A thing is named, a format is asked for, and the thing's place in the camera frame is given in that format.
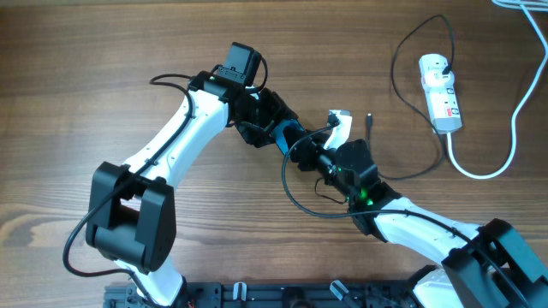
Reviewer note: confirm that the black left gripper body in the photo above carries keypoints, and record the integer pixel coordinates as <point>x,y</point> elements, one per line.
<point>265,118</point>

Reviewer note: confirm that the turquoise screen smartphone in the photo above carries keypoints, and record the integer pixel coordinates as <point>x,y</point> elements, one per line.
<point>287,133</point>

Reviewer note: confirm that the white power strip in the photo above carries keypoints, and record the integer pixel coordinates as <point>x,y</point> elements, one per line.
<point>442,104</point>

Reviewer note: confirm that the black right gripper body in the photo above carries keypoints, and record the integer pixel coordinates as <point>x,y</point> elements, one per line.
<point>306,155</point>

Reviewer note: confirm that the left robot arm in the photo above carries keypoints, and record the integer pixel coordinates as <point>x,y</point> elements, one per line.
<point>131,215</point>

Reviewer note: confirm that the white USB charger plug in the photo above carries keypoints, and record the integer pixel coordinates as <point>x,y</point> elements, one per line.
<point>434,79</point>

